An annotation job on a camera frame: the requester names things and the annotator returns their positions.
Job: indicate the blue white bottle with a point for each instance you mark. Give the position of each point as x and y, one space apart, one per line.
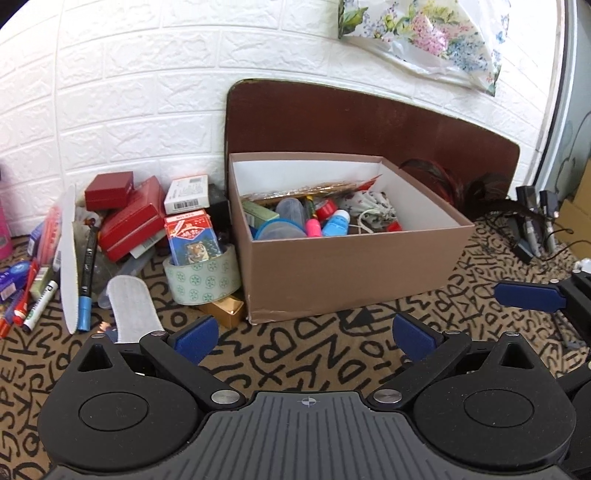
336 223

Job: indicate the white barcode box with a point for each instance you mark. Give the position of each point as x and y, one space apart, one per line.
187 194

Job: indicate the green patterned tape roll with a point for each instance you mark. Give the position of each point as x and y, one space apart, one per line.
207 282

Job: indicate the gold box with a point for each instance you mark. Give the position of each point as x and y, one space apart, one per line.
226 311

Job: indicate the red flat packet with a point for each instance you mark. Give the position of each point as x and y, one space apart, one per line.
48 235

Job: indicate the blue rimmed round container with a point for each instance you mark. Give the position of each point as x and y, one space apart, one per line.
279 230

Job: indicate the dark round bundle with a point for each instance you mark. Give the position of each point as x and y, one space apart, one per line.
431 177
487 189

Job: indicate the black marker blue cap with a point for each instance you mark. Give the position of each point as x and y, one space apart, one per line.
87 277

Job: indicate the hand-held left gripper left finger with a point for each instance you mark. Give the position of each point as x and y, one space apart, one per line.
198 339

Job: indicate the brown cardboard box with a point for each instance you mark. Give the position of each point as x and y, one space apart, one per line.
346 267

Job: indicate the small figurine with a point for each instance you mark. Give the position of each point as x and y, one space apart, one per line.
108 333

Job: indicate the olive green small box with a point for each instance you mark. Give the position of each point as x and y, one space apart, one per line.
41 281

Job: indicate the tan cardboard carton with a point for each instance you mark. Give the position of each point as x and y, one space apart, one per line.
575 217

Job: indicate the small red box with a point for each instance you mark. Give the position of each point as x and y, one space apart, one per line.
108 191

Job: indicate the pink cylindrical bottle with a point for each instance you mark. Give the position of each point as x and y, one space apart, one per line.
4 230

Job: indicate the white marker black cap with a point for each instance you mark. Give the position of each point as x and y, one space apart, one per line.
41 304

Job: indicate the red blue card box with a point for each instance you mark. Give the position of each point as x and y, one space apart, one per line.
194 240

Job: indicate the dark brown wooden board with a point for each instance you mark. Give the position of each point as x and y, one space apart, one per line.
323 120

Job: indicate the red marker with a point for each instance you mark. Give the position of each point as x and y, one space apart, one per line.
22 307

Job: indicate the gold glitter bag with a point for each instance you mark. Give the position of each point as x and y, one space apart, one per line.
300 190

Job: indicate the blue packet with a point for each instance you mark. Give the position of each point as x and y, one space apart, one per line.
11 279

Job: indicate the floral fabric pouch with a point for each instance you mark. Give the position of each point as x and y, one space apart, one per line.
371 207

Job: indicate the small pink bottle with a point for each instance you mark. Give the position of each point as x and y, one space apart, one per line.
313 227

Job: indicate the black power adapters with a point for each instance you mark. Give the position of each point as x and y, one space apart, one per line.
531 221

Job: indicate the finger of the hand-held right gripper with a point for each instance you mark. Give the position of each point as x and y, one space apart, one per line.
579 376
526 296

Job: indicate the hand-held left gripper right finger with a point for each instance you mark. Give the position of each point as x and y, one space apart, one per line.
413 339

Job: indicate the small white object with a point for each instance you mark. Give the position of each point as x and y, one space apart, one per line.
586 265

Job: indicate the clear plastic case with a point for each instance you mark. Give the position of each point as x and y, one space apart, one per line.
127 270

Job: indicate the large white insole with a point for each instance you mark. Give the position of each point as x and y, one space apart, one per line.
69 267

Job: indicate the large red box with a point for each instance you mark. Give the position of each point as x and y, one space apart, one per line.
134 226

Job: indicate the clear plastic cup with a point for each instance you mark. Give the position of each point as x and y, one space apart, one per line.
291 211

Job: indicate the floral plastic bag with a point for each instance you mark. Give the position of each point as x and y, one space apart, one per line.
415 27

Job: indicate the small white insole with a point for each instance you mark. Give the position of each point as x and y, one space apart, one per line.
134 304

